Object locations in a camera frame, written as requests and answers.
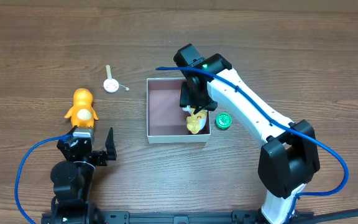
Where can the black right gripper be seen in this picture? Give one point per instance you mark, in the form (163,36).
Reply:
(198,104)

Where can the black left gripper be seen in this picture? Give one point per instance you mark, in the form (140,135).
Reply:
(95,157)

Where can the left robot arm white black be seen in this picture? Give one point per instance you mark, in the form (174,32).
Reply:
(72,178)

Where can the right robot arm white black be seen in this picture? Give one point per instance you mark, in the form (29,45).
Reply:
(287,162)

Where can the green round cap toy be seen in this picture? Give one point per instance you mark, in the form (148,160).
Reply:
(223,121)

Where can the white yellow plush chicken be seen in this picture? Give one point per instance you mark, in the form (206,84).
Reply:
(195,122)

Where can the white box pink inside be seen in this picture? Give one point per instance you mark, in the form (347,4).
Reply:
(166,121)

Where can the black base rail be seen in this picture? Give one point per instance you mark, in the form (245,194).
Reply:
(236,216)

